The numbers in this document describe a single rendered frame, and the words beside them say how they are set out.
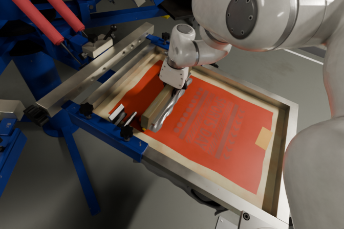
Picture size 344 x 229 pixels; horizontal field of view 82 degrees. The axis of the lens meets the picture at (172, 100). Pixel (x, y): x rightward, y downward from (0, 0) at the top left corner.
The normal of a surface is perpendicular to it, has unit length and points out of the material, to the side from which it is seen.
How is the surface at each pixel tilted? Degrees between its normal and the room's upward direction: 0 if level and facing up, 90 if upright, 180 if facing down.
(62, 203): 0
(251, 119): 0
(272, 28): 81
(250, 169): 0
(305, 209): 96
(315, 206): 91
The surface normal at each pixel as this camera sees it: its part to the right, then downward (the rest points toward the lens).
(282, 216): 0.16, -0.63
